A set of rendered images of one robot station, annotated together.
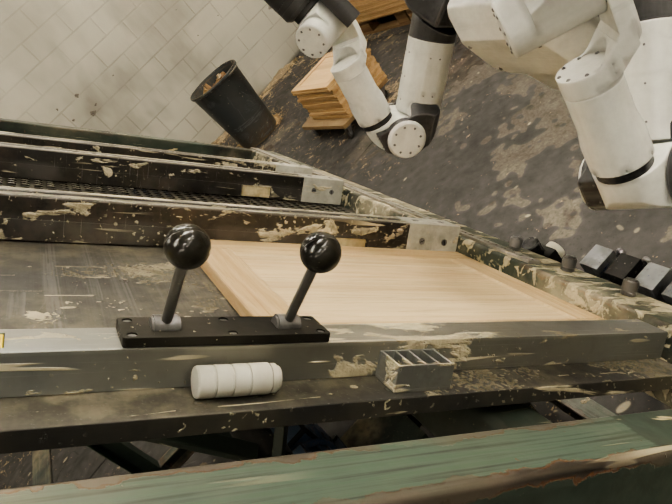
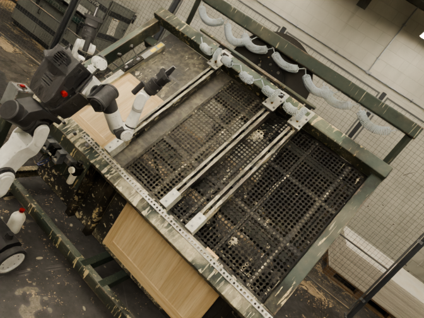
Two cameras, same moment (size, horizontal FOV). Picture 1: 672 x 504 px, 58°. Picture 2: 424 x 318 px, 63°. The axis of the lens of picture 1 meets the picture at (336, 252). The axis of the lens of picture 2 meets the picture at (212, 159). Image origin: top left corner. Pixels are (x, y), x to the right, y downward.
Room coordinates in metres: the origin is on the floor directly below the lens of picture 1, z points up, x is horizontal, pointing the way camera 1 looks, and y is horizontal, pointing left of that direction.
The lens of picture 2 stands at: (2.57, -1.81, 1.91)
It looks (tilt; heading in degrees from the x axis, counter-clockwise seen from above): 17 degrees down; 117
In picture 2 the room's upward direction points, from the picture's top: 35 degrees clockwise
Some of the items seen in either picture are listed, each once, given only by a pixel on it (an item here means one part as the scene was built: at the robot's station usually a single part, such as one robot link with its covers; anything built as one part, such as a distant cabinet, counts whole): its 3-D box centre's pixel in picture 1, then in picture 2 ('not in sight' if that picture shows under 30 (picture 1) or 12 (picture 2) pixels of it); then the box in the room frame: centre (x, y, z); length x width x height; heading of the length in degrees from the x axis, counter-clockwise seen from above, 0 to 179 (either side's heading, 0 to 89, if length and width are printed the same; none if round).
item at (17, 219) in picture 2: not in sight; (17, 219); (0.82, -0.39, 0.10); 0.10 x 0.10 x 0.20
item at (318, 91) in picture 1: (336, 94); not in sight; (4.28, -0.77, 0.20); 0.61 x 0.53 x 0.40; 17
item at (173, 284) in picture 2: not in sight; (162, 257); (1.71, 0.07, 0.52); 0.90 x 0.02 x 0.55; 8
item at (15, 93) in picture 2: not in sight; (17, 98); (0.39, -0.50, 0.84); 0.12 x 0.12 x 0.18; 8
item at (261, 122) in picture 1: (237, 107); not in sight; (5.46, -0.21, 0.33); 0.52 x 0.51 x 0.65; 17
